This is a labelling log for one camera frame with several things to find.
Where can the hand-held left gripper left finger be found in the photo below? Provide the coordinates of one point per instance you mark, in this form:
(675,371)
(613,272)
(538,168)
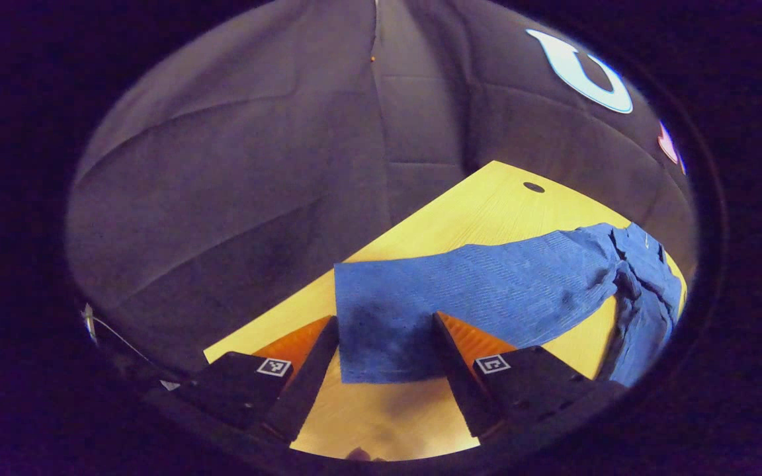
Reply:
(308,383)

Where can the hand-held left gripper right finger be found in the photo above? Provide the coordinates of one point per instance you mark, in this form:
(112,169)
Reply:
(457,377)

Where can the black backdrop cloth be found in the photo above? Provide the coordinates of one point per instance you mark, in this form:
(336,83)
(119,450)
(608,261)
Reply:
(255,198)

